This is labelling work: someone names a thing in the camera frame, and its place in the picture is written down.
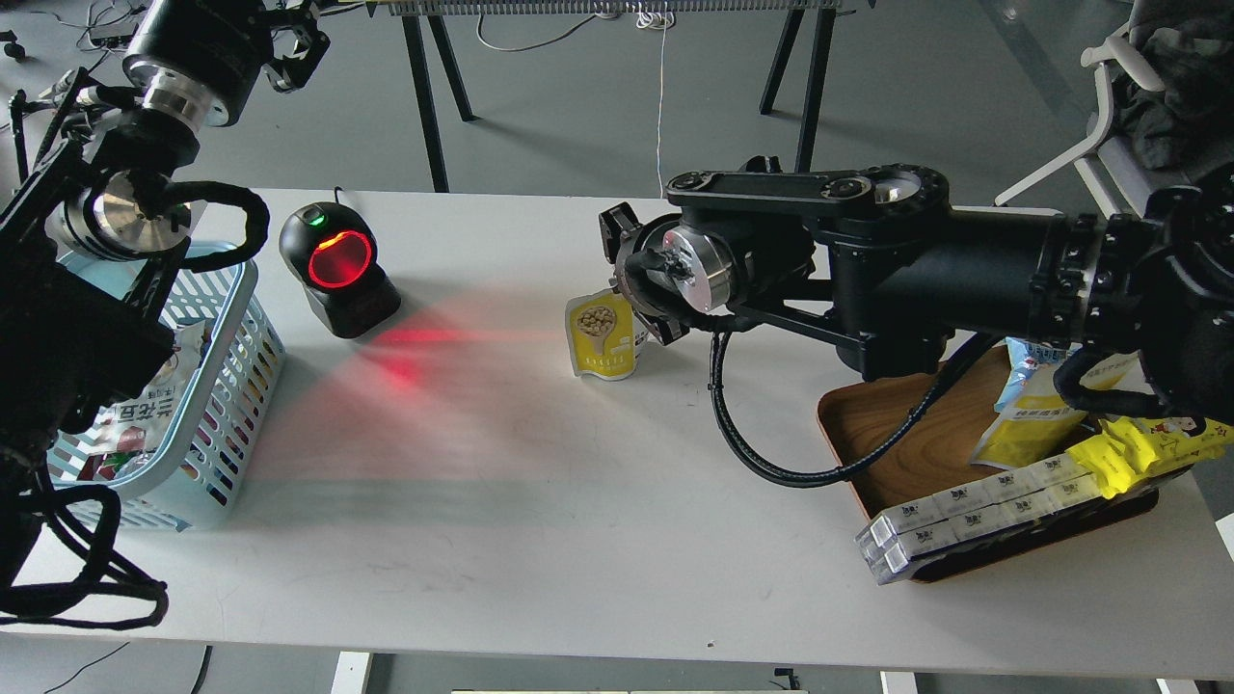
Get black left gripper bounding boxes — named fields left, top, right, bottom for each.
left=122, top=1, right=329, bottom=126

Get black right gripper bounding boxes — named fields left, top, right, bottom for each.
left=598, top=201, right=759, bottom=346

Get yellow white bean snack pouch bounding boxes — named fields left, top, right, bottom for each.
left=564, top=289, right=648, bottom=382

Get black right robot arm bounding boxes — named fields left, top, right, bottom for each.
left=598, top=157, right=1233, bottom=488

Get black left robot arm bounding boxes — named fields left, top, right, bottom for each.
left=1, top=1, right=329, bottom=629

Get red white snack in basket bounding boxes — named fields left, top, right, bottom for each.
left=77, top=319, right=212, bottom=480

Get light blue plastic basket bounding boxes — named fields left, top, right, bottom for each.
left=47, top=262, right=285, bottom=531

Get blue yellow snack bag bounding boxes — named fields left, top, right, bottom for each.
left=967, top=337, right=1143, bottom=470

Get yellow cartoon snack bar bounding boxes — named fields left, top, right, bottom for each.
left=1065, top=416, right=1233, bottom=499

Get black trestle table left legs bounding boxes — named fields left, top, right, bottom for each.
left=399, top=10, right=478, bottom=195

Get black trestle table legs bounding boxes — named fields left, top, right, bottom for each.
left=759, top=5, right=838, bottom=203
left=399, top=10, right=478, bottom=195

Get black power adapter on floor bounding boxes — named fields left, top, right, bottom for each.
left=88, top=25, right=137, bottom=49

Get black barcode scanner red window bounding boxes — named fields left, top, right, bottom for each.
left=279, top=186, right=402, bottom=340

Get black trestle table right legs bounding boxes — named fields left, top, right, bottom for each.
left=759, top=5, right=838, bottom=203

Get brown wooden tray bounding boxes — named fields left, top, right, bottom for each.
left=817, top=346, right=1160, bottom=580

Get clear pack white boxes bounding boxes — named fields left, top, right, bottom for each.
left=855, top=453, right=1102, bottom=584

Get white hanging cable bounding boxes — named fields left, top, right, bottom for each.
left=636, top=7, right=676, bottom=200

